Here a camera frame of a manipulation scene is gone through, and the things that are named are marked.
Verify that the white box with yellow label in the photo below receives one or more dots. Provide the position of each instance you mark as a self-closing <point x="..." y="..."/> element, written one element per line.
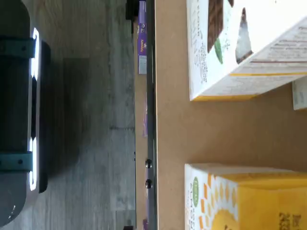
<point x="216" y="196"/>

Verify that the black metal shelf rail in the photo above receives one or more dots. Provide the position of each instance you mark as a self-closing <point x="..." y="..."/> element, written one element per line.
<point x="151" y="95"/>

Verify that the white box with chocolate picture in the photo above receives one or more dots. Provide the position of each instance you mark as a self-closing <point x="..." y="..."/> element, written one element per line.
<point x="201" y="60"/>

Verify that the purple box with white side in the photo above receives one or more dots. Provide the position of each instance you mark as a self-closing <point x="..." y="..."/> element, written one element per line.
<point x="142" y="40"/>

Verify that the dark robot base with light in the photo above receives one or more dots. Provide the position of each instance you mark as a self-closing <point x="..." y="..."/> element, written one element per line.
<point x="14" y="107"/>

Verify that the black bolt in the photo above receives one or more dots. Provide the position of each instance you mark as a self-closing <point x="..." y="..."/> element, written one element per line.
<point x="148" y="163"/>
<point x="148" y="184"/>

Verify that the small white box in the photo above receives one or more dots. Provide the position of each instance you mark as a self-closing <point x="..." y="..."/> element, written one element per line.
<point x="300" y="95"/>

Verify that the wooden shelf board holding white boxes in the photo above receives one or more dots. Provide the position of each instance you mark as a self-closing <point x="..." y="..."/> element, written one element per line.
<point x="216" y="131"/>

